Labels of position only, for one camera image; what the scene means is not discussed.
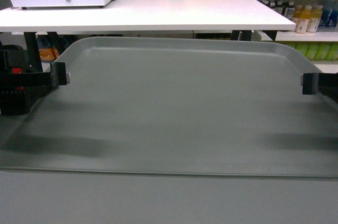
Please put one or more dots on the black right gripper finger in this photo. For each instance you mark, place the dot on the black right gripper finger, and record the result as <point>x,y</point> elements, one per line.
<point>313,83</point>

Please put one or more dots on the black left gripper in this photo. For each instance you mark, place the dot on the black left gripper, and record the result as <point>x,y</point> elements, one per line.
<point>23,85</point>

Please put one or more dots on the grey silver serving tray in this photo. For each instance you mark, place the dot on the grey silver serving tray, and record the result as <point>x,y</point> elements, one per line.
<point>177,107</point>

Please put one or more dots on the white checkout table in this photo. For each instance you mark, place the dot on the white checkout table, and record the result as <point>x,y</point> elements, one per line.
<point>153,17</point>

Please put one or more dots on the yellow juice bottle front left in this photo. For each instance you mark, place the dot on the yellow juice bottle front left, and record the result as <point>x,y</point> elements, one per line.
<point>303,20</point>

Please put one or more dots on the yellow juice bottle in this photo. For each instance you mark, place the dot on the yellow juice bottle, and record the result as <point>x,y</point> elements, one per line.
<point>315,18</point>
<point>303,20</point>

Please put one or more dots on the yellow juice bottle front right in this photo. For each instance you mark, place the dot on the yellow juice bottle front right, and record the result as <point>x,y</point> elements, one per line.
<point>315,18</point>

